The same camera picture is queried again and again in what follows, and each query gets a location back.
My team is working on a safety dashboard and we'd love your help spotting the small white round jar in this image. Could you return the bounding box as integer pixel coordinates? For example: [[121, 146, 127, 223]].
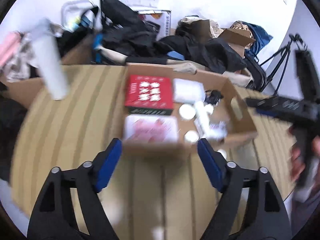
[[184, 130, 200, 144]]

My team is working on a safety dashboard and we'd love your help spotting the translucent white plastic box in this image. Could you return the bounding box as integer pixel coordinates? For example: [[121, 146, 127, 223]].
[[172, 78, 206, 105]]

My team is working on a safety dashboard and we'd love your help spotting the person right hand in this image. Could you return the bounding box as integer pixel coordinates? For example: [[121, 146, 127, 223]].
[[290, 136, 319, 181]]

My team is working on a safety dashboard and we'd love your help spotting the white printed carton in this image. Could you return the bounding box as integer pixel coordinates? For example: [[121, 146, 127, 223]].
[[137, 10, 171, 41]]

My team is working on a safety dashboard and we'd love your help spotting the black suitcase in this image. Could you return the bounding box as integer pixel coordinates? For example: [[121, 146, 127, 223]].
[[244, 53, 266, 92]]

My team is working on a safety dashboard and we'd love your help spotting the beige mattress cushion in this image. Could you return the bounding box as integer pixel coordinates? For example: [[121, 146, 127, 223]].
[[100, 47, 254, 88]]

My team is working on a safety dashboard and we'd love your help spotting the black camera tripod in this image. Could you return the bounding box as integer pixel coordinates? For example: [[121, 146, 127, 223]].
[[258, 33, 308, 95]]

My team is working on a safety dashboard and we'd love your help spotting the white thermos bottle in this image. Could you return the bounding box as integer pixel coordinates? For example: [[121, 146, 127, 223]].
[[29, 18, 69, 100]]

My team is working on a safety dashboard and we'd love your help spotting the pink white packet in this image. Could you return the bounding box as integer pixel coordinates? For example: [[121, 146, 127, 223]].
[[123, 114, 179, 143]]

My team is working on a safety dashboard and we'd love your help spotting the open brown cardboard box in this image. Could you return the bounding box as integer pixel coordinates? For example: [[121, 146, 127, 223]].
[[178, 16, 255, 58]]

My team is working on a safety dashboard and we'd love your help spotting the white tube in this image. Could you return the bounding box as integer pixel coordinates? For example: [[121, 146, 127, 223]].
[[194, 101, 210, 139]]

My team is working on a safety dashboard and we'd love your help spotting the blue bag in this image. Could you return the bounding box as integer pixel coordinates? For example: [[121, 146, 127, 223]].
[[242, 22, 273, 58]]

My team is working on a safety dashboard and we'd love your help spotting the black clothes pile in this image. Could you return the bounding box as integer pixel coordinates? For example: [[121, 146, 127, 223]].
[[101, 0, 246, 74]]

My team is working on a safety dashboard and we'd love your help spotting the small white sachet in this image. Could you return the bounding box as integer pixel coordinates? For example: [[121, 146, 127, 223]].
[[208, 121, 228, 141]]

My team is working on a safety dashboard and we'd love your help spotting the brown cardboard tray box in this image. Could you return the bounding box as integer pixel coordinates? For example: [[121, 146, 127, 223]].
[[123, 63, 257, 157]]

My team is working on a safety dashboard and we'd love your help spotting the red printed box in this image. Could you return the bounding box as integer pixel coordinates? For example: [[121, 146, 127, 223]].
[[124, 75, 174, 115]]

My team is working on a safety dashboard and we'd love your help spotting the black cable bundle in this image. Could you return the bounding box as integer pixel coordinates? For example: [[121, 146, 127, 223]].
[[204, 89, 224, 105]]

